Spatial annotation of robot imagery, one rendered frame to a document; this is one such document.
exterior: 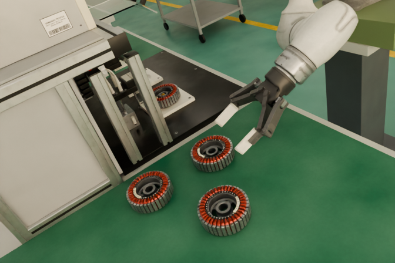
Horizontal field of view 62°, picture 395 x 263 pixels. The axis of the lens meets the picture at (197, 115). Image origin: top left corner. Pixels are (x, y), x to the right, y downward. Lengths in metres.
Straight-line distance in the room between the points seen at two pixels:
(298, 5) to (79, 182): 0.74
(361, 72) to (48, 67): 1.14
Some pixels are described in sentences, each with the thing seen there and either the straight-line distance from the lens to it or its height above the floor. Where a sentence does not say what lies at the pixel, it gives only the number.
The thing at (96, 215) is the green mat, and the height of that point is 0.75.
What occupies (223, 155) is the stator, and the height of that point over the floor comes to 0.79.
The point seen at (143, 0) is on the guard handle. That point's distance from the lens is 1.32.
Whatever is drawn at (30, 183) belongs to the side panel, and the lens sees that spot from 0.88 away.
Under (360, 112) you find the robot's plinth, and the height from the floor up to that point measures 0.39.
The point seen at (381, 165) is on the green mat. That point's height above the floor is 0.75.
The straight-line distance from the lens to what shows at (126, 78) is 1.04.
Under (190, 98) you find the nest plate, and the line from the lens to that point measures 1.09.
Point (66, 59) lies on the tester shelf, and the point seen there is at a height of 1.11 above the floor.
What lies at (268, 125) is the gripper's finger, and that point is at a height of 0.85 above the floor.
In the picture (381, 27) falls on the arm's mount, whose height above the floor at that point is 0.82.
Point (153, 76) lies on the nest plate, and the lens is 1.33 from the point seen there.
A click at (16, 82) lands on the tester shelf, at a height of 1.11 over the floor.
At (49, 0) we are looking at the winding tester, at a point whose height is 1.21.
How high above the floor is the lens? 1.33
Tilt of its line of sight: 33 degrees down
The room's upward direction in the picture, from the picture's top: 18 degrees counter-clockwise
